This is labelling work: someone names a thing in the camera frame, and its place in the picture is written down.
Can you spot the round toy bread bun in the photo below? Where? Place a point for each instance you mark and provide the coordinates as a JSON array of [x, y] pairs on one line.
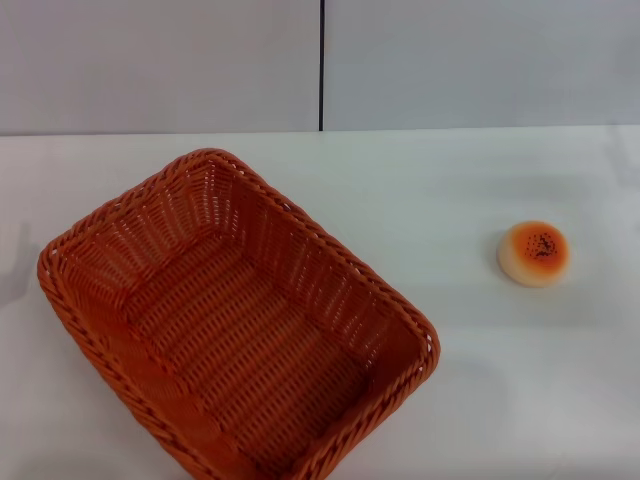
[[535, 255]]

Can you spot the orange woven plastic basket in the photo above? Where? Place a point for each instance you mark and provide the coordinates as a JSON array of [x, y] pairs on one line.
[[240, 320]]

